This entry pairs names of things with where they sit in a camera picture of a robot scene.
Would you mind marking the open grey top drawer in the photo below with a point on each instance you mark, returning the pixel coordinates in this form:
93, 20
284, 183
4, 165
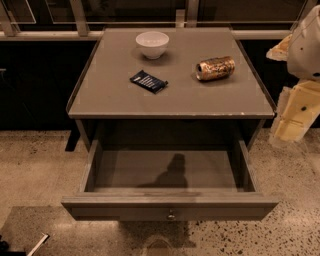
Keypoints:
128, 182

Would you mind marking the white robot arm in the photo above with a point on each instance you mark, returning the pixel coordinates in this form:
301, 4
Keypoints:
304, 48

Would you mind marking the dark blue rxbar wrapper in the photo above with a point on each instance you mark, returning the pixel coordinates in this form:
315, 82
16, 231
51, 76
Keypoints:
148, 82

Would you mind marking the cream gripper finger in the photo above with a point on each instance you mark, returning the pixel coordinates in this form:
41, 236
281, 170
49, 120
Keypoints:
280, 51
297, 109

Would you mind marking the grey wooden cabinet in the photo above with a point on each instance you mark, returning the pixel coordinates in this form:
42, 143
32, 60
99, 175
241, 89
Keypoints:
106, 92

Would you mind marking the white ceramic bowl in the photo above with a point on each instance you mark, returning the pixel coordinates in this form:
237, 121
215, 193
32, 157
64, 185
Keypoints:
152, 44

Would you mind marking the metal window railing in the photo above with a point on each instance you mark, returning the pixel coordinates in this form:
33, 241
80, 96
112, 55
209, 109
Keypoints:
247, 19

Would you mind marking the golden soda can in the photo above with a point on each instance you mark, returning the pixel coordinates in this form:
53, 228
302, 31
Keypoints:
215, 68

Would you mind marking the white strip on floor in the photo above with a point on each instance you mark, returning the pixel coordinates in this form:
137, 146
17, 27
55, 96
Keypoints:
44, 238

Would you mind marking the small metal drawer knob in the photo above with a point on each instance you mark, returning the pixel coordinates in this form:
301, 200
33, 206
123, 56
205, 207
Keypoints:
171, 216

